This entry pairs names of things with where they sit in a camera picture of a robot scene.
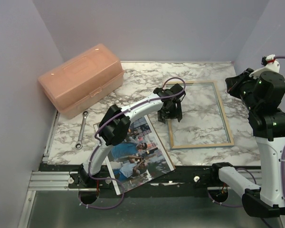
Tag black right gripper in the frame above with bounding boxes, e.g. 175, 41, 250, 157
227, 67, 261, 111

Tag blue wooden picture frame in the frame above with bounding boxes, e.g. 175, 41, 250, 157
167, 80, 235, 150

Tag printed photo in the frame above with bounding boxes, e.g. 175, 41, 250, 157
104, 116, 175, 195

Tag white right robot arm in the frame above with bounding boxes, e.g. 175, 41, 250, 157
209, 68, 285, 218

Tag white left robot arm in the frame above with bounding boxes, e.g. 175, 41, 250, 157
78, 82, 186, 188

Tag silver ratchet wrench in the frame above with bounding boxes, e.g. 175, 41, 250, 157
75, 111, 89, 150

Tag translucent orange plastic box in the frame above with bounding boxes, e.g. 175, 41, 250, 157
38, 44, 124, 119

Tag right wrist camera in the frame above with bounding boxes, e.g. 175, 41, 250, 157
249, 54, 280, 78

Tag aluminium mounting rail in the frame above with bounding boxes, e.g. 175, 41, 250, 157
28, 166, 262, 191

